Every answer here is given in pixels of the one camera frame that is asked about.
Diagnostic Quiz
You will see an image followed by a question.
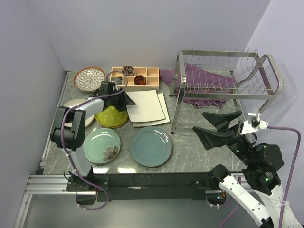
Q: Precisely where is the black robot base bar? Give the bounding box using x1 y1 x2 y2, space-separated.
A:
66 172 221 205

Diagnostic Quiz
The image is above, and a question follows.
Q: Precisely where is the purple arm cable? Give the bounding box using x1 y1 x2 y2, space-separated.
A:
60 70 129 211
219 125 302 228

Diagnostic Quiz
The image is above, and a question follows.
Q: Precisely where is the steel dish rack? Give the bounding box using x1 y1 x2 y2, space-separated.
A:
169 49 284 134

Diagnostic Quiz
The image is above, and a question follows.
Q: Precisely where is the brown rimmed plate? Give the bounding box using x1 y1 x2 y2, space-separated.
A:
74 67 106 90

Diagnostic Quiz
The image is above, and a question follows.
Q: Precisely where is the brown patterned rolled fabric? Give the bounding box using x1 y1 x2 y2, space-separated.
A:
122 66 135 76

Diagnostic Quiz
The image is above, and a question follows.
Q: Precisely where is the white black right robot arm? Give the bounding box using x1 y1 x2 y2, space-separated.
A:
192 111 303 228

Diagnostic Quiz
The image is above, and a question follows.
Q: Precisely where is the orange black rolled fabric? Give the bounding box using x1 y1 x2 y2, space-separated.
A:
134 75 146 86

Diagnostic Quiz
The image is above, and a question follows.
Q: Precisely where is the wooden compartment tray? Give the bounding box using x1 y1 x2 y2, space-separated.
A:
109 67 160 91

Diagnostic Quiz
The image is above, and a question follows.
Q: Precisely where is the purple cloth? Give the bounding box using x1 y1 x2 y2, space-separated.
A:
159 63 238 109

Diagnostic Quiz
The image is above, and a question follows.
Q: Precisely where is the white square plate black rim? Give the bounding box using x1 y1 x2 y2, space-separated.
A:
133 93 170 127

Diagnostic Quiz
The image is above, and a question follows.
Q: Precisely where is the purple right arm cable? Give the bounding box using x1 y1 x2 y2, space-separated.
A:
219 125 302 228

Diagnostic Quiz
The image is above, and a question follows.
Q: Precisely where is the mint green flower plate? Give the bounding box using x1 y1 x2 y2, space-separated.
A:
83 128 121 164

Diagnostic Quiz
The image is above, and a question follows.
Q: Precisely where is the dark grey rolled fabric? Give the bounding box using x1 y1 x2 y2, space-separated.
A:
112 77 123 86

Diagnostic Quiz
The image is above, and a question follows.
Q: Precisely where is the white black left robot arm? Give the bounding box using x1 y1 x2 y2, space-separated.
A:
50 81 135 191

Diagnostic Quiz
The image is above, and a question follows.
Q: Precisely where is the teal round plate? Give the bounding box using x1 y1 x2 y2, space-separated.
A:
129 127 172 168

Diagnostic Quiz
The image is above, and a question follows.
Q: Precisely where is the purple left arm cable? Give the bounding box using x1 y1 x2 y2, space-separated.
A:
60 70 129 211

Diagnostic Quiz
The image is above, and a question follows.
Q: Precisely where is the floral patterned round plate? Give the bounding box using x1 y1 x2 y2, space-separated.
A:
78 88 98 93

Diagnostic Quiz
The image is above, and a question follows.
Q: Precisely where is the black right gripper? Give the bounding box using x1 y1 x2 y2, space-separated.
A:
191 108 254 164

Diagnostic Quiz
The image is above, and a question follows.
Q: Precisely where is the green scalloped plate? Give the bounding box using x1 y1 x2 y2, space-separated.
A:
95 106 128 129

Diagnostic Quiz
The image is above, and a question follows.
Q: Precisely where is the cream divided plate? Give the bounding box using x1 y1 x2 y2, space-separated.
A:
64 99 94 127

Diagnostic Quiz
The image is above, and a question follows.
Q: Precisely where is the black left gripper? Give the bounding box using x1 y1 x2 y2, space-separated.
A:
109 87 135 112

